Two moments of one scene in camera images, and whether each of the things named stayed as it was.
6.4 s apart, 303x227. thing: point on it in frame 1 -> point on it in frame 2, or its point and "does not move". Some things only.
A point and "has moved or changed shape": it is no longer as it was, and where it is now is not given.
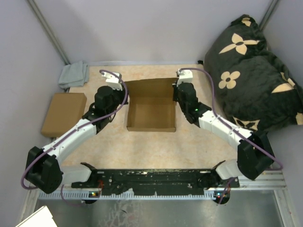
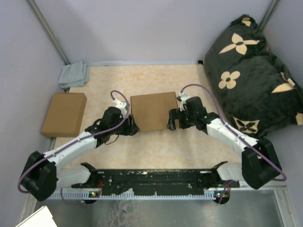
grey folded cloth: [74, 74] does not move
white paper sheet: [41, 218] does not move
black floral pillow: [246, 82] does not move
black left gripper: [122, 93] -> [131, 129]
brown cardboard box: [151, 106] has moved or changed shape
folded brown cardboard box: [65, 110] does not move
